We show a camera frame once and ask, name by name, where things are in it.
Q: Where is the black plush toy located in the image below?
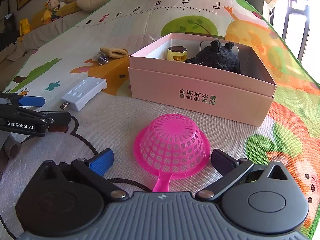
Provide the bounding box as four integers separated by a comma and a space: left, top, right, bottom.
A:
185, 40, 241, 74

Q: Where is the yellow pudding toy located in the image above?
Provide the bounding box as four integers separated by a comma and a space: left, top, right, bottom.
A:
167, 46, 188, 62

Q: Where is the colourful play mat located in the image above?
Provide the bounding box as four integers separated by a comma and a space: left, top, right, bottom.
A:
1, 0, 319, 239

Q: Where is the grey sofa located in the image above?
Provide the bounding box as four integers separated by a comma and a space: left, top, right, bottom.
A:
1, 10, 89, 91

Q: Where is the beige knitted sock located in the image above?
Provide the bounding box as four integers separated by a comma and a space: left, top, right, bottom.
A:
100, 47, 128, 59

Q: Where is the white usb charger box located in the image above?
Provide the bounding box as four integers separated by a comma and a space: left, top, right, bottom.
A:
60, 77, 107, 112

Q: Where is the pink plastic strainer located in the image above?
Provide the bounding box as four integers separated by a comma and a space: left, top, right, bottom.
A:
133, 114, 210, 192

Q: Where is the pink cardboard box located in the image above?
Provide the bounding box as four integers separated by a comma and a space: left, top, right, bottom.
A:
129, 33, 277, 127

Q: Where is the yellow duck plush doll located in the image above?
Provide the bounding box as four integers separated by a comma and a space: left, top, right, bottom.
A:
41, 0, 60, 24

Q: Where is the yellow plush toy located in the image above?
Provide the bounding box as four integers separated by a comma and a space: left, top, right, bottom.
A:
18, 18, 31, 42

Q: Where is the dark wrapped snack pack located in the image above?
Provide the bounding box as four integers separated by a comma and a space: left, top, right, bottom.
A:
97, 51, 108, 65

